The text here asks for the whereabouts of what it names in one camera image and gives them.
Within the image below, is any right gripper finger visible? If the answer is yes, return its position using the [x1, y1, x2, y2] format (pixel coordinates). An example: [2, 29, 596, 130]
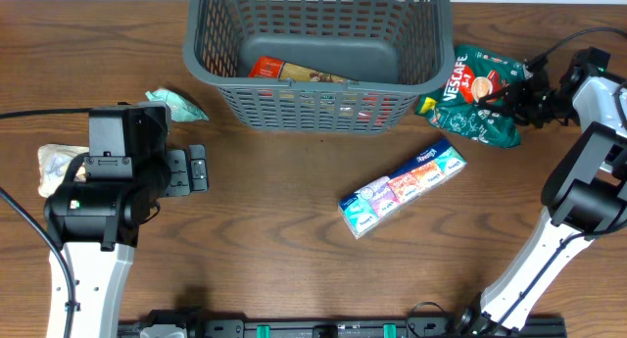
[501, 107, 530, 126]
[478, 80, 529, 107]

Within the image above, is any beige paper bag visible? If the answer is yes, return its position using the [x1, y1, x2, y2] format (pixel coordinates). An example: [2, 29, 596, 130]
[37, 144, 89, 198]

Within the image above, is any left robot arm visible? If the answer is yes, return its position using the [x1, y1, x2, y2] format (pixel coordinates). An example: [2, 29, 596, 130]
[43, 144, 209, 337]

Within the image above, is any green Nescafe coffee bag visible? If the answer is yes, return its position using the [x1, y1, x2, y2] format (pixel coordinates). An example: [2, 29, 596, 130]
[415, 44, 530, 149]

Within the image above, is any small teal snack packet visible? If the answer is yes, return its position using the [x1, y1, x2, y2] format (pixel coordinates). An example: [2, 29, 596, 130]
[145, 87, 210, 122]

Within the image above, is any black cable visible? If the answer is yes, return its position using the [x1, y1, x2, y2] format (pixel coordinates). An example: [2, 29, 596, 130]
[0, 107, 94, 338]
[523, 26, 627, 72]

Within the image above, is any Kleenex tissue multipack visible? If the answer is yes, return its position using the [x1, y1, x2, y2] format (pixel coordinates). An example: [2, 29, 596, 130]
[338, 137, 467, 239]

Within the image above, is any red spaghetti pasta packet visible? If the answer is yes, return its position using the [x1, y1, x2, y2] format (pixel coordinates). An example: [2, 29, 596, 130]
[247, 55, 393, 123]

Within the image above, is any grey plastic lattice basket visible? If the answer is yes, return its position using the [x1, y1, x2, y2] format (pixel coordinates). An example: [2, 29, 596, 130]
[183, 0, 455, 134]

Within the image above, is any left black cable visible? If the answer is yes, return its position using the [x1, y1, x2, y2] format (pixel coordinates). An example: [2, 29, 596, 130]
[0, 107, 94, 338]

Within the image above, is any right black cable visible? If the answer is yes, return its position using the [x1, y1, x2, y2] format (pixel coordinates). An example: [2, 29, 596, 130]
[523, 26, 627, 72]

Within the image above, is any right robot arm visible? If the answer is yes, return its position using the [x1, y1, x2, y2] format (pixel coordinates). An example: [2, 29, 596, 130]
[456, 47, 626, 337]

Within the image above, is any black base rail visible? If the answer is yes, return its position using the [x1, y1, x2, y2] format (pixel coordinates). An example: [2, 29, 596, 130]
[117, 308, 568, 338]

